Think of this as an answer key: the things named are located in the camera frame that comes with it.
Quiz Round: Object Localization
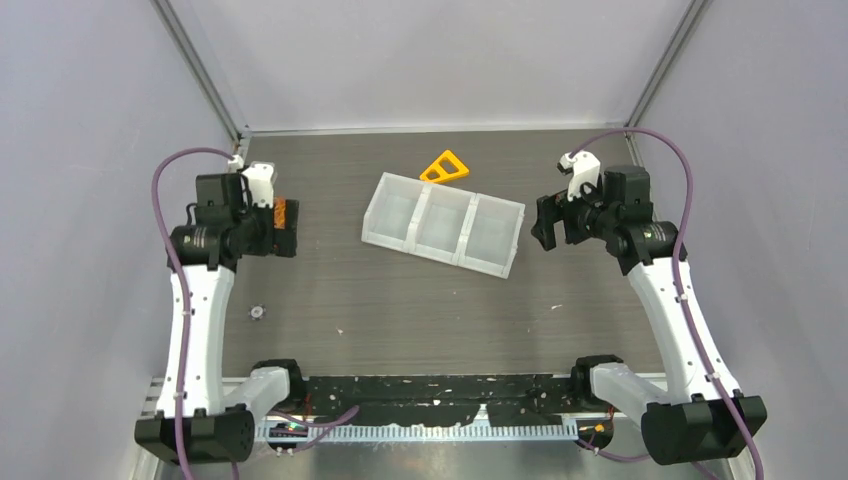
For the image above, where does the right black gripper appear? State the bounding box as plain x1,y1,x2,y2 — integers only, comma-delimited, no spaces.
531,174,618,251

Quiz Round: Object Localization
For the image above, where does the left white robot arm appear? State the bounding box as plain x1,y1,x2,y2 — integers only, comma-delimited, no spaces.
134,164,307,465

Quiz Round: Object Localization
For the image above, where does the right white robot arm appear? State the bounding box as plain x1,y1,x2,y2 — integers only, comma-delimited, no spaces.
531,166,767,465

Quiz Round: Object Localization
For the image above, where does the white three-compartment tray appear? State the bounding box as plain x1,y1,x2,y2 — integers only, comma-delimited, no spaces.
361,172,525,279

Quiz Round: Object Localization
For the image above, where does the yellow triangular plastic piece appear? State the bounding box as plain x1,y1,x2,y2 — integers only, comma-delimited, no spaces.
419,149,471,184

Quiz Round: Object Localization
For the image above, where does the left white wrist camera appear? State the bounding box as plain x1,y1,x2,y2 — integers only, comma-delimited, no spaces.
227,155,277,208

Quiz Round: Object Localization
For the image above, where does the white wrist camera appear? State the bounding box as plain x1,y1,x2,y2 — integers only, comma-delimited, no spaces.
557,150,601,201
227,155,277,208

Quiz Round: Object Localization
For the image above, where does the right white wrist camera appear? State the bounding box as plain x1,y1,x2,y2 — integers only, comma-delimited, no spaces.
557,150,601,201

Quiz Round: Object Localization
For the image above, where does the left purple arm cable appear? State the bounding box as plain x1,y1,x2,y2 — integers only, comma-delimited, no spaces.
150,146,241,480

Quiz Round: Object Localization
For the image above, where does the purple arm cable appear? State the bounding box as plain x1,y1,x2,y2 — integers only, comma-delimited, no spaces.
150,146,241,480
566,127,766,480

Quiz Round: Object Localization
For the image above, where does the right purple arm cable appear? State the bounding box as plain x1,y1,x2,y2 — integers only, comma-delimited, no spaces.
566,127,766,480

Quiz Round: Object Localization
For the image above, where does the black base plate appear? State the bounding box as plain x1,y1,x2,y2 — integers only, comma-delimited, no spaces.
281,374,609,427

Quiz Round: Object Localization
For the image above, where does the white slotted cable duct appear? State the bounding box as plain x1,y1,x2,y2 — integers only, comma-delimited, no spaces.
254,422,598,444

